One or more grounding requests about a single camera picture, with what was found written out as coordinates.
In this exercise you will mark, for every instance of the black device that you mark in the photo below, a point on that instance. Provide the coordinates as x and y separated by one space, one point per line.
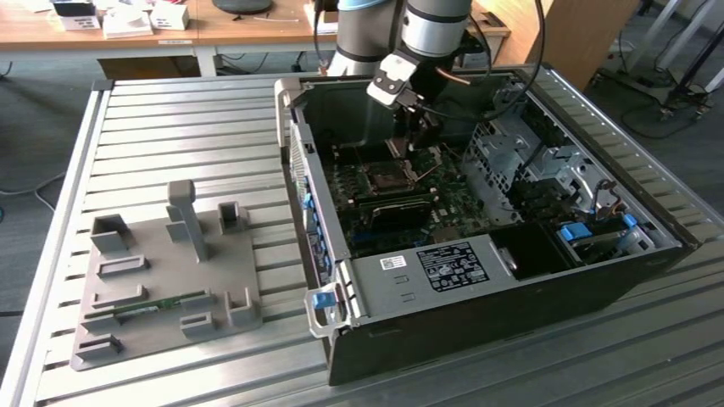
74 8

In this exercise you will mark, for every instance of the brown box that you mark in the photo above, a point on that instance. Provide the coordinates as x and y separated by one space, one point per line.
142 68

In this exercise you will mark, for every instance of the green motherboard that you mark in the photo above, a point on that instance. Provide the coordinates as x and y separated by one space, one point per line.
453 199

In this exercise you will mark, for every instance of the green RAM stick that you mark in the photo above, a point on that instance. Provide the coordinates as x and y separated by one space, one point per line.
153 306

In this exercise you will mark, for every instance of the metal drive cage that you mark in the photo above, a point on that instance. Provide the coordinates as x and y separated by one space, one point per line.
498 157

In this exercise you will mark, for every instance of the black PC case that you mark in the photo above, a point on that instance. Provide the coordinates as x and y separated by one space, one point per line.
481 335

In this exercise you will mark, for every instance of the finned chipset heatsink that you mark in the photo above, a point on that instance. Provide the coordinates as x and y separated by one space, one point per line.
450 236

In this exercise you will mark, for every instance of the blue disk carrier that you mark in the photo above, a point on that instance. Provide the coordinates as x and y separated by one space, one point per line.
574 233

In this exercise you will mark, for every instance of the grey parts rack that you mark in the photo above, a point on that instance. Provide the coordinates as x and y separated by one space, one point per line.
170 271

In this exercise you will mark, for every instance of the blue latch clip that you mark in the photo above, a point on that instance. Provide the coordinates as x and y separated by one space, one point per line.
323 300

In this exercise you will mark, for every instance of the dark round object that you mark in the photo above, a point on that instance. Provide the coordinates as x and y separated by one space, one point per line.
243 5

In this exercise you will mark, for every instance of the white round-topped box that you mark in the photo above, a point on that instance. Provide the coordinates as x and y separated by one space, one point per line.
127 25

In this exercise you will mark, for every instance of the white labelled box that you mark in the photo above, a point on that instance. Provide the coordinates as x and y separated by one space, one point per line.
170 17

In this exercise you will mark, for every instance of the blue plastic clip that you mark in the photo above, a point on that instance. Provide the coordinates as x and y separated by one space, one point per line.
630 222

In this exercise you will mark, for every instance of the white box black print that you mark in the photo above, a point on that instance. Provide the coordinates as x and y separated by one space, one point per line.
79 23

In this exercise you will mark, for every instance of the black RAM slot bank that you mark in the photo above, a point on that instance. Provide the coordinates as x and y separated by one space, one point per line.
357 153
397 199

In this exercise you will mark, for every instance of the black expansion card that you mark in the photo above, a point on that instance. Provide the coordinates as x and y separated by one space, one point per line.
399 218

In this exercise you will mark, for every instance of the CPU socket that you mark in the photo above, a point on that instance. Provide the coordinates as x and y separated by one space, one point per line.
387 178

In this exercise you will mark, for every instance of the wooden cabinet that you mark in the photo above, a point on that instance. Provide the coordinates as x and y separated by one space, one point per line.
589 38

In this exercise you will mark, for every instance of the wooden desk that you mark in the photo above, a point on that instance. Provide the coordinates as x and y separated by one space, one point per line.
34 29
266 31

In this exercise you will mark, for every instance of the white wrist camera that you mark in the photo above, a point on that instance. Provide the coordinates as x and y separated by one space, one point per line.
390 82

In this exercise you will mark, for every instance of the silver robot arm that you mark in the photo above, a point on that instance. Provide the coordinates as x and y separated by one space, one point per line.
435 25

